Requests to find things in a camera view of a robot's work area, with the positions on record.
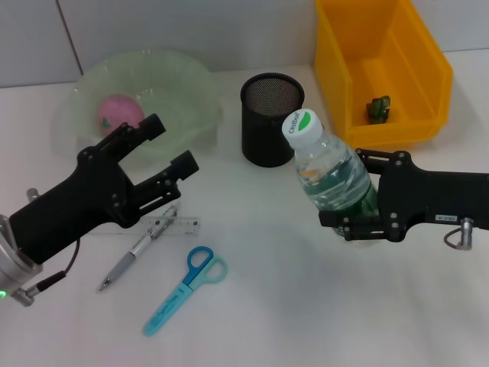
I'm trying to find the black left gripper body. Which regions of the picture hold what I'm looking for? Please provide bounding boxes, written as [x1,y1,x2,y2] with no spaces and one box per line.
[9,152,137,265]

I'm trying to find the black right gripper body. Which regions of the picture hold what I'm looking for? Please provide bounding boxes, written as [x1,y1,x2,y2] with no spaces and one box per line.
[376,151,489,242]

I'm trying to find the pink peach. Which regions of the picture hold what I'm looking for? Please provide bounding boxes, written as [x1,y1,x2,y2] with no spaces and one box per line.
[96,94,145,137]

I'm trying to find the clear water bottle green label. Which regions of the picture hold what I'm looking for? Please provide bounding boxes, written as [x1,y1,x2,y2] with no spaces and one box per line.
[281,109,381,245]

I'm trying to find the green plastic scrap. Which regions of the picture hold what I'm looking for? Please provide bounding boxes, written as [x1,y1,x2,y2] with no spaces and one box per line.
[364,95,393,123]

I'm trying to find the clear plastic ruler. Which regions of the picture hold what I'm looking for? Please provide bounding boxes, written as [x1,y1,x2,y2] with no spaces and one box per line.
[89,215,202,237]

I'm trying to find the green glass fruit plate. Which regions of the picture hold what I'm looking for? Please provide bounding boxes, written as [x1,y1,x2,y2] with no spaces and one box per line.
[51,47,226,171]

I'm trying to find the grey white ballpoint pen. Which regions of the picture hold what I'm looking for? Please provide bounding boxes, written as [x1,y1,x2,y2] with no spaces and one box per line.
[98,202,180,292]

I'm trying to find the blue scissors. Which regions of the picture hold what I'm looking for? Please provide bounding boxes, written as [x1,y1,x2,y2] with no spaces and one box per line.
[143,246,229,337]

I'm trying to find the black mesh pen holder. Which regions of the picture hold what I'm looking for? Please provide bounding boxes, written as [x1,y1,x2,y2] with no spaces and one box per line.
[239,72,306,167]

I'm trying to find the yellow plastic bin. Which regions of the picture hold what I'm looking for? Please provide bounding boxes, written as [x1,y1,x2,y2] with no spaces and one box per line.
[313,0,454,151]

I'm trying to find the right gripper cable with plug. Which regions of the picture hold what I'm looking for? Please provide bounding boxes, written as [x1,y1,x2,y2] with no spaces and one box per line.
[443,217,475,252]

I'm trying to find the gripper cable with plug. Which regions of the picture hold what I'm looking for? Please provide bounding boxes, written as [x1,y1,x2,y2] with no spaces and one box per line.
[11,236,82,307]
[443,217,475,252]

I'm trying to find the left gripper cable with plug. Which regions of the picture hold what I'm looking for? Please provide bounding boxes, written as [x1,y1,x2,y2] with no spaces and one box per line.
[11,236,82,307]

